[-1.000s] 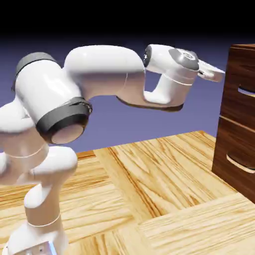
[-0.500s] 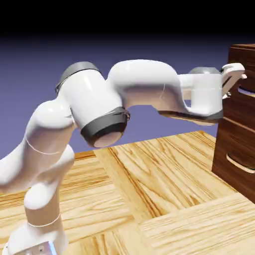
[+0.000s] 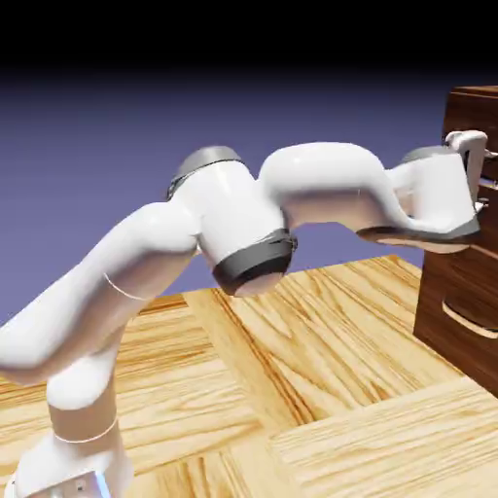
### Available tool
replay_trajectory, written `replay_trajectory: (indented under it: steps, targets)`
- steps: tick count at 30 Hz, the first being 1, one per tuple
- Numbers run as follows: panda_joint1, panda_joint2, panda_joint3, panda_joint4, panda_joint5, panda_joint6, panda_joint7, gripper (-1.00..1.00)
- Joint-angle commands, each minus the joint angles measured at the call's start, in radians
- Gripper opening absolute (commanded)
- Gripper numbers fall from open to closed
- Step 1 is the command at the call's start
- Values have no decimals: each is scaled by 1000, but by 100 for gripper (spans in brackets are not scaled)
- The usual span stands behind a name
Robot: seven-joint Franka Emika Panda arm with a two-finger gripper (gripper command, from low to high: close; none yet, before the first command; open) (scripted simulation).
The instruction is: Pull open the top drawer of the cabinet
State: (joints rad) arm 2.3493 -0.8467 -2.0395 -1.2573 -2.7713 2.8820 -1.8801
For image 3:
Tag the dark wood drawer front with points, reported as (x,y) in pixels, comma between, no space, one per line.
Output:
(491,223)
(447,352)
(475,113)

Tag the dark wood cabinet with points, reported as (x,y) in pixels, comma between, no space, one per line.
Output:
(477,90)

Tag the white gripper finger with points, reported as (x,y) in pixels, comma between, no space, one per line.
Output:
(491,154)

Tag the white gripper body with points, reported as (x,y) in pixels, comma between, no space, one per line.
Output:
(477,163)

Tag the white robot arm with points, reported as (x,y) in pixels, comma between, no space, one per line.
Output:
(233,202)

